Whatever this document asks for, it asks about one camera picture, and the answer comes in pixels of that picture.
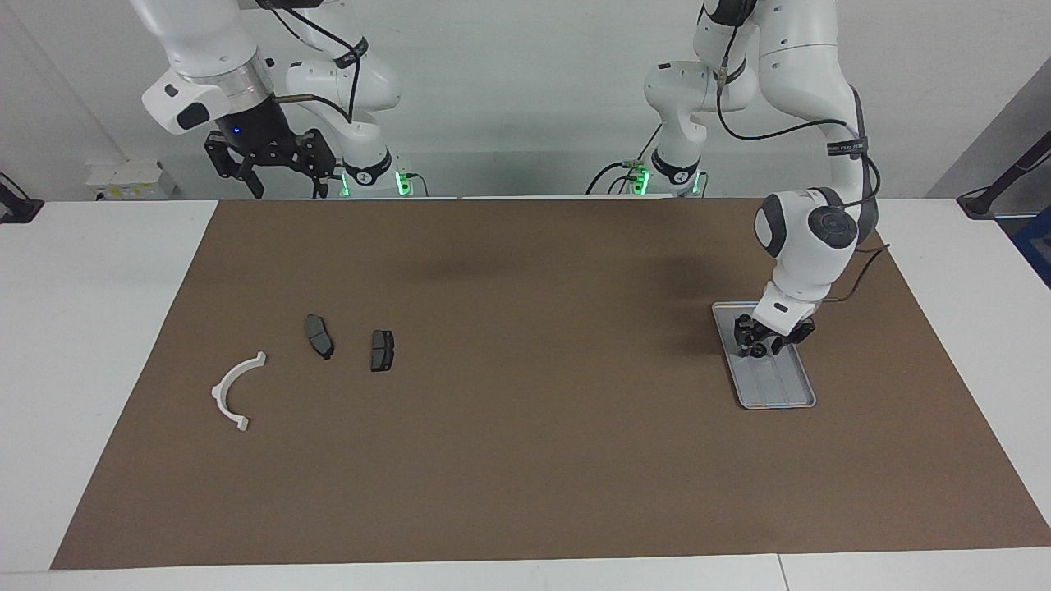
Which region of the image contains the black base cable bundle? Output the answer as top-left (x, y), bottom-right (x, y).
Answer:
top-left (585, 123), bottom-right (666, 195)

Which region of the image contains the tapered dark grey brake pad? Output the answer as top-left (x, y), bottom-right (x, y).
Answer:
top-left (305, 314), bottom-right (335, 361)

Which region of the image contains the brown table mat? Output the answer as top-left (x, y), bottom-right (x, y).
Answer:
top-left (51, 195), bottom-right (1051, 570)

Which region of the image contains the blue box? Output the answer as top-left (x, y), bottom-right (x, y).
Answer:
top-left (1012, 205), bottom-right (1051, 288)

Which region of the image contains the black table clamp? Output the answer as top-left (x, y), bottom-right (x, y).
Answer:
top-left (0, 172), bottom-right (44, 224)

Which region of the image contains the white curved plastic bracket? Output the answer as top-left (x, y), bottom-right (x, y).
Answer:
top-left (211, 351), bottom-right (268, 433)

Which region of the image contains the silver metal tray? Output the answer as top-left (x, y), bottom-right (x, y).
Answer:
top-left (711, 301), bottom-right (817, 410)

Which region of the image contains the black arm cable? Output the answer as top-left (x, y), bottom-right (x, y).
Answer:
top-left (714, 33), bottom-right (892, 305)
top-left (261, 0), bottom-right (369, 124)

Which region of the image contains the white wall socket box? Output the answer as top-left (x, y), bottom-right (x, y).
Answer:
top-left (86, 160), bottom-right (177, 200)

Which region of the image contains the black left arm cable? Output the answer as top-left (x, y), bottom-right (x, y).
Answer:
top-left (714, 33), bottom-right (892, 305)

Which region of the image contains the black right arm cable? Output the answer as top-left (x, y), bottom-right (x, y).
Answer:
top-left (261, 0), bottom-right (369, 124)

